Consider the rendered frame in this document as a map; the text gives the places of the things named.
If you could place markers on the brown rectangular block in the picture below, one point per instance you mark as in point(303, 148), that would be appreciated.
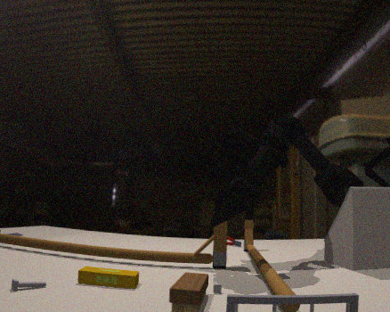
point(188, 292)

